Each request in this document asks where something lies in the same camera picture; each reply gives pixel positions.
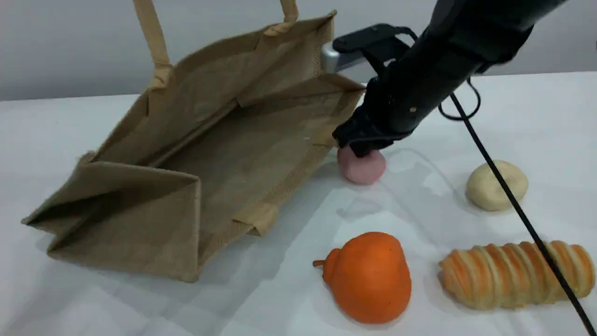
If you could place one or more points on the pink round bun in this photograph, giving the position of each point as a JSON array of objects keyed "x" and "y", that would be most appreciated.
[{"x": 364, "y": 170}]

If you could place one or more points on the orange toy pear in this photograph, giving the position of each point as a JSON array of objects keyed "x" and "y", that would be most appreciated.
[{"x": 368, "y": 280}]

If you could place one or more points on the brown jute tote bag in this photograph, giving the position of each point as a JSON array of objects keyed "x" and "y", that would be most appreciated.
[{"x": 224, "y": 140}]

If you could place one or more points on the cream round bun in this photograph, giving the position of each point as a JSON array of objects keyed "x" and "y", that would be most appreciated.
[{"x": 489, "y": 186}]

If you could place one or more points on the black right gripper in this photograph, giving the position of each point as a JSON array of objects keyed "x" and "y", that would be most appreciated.
[{"x": 382, "y": 114}]

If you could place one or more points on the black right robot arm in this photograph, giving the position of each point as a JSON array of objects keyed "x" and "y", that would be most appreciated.
[{"x": 466, "y": 42}]

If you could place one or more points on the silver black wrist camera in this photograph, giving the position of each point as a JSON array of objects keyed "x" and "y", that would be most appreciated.
[{"x": 359, "y": 44}]

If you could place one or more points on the striped brown bread roll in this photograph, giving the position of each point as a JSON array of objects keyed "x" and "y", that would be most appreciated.
[{"x": 503, "y": 275}]

